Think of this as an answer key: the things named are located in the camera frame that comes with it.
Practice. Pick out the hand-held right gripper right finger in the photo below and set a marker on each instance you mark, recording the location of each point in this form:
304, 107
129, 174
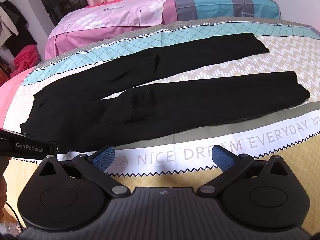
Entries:
222, 157

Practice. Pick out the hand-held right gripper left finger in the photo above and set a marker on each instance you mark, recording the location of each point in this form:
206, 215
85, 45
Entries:
103, 158

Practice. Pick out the black pants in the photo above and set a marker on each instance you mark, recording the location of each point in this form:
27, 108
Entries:
155, 105

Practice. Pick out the patterned teal and beige blanket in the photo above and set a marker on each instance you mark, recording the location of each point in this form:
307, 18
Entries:
250, 135

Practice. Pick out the pink bed sheet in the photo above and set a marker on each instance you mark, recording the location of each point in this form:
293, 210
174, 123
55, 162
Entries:
10, 97

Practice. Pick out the stack of red clothes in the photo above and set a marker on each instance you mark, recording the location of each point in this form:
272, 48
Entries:
26, 58

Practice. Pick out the dark hanging clothes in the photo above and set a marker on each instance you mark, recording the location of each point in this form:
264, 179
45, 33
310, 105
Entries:
15, 27

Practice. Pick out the pink floral folded quilt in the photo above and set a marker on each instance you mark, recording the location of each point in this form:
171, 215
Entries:
112, 17

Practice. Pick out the teal and grey striped quilt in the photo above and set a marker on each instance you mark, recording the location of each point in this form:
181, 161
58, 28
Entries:
225, 3

